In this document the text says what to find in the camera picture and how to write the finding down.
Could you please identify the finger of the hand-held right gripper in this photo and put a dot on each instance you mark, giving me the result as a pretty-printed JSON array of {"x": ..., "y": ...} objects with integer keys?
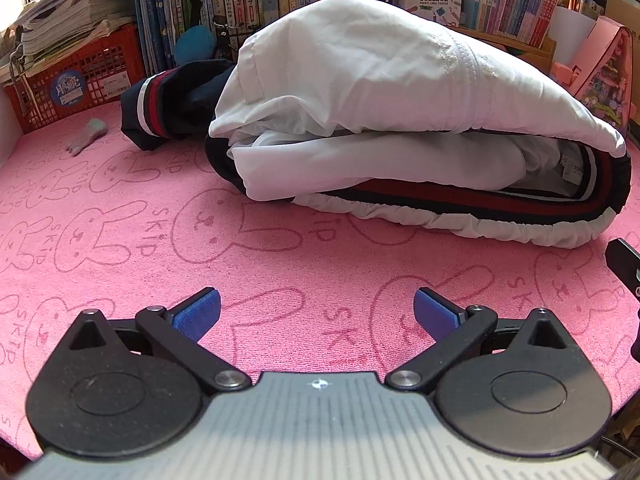
[{"x": 624, "y": 260}]

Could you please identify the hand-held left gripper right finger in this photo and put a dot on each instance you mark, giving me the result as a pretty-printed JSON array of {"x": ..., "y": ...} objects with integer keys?
[{"x": 435, "y": 317}]

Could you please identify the white paper board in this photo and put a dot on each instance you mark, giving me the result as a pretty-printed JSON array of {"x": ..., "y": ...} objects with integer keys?
[{"x": 572, "y": 35}]

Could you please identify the blue plush ball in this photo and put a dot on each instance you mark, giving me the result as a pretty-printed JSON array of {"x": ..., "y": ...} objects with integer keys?
[{"x": 192, "y": 42}]

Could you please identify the stack of papers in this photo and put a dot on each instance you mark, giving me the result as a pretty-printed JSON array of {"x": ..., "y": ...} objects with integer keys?
[{"x": 65, "y": 15}]

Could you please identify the cardboard box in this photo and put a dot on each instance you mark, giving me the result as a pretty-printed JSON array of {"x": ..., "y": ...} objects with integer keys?
[{"x": 625, "y": 5}]

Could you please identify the wooden drawer organizer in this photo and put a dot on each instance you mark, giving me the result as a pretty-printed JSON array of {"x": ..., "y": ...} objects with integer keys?
[{"x": 525, "y": 49}]

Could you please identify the pink rabbit print towel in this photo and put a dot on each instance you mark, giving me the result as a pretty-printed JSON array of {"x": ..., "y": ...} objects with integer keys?
[{"x": 150, "y": 270}]

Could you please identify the white printed carton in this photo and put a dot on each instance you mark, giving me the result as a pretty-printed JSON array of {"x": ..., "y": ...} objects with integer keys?
[{"x": 427, "y": 0}]

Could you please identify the row of pink spined books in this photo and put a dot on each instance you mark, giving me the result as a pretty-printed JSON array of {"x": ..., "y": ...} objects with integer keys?
[{"x": 515, "y": 0}]

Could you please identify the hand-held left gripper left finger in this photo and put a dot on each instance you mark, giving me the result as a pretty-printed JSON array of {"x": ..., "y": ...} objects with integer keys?
[{"x": 197, "y": 317}]

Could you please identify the white and navy jacket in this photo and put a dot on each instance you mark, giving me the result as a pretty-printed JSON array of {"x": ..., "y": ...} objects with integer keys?
[{"x": 360, "y": 70}]

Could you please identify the pink printed case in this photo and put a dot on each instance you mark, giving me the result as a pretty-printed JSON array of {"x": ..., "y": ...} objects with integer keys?
[{"x": 605, "y": 75}]

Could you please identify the red plastic crate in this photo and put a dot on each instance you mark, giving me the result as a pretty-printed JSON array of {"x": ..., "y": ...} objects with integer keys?
[{"x": 100, "y": 75}]

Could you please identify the miniature black bicycle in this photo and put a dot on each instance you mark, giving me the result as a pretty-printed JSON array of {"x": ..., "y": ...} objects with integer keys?
[{"x": 222, "y": 35}]

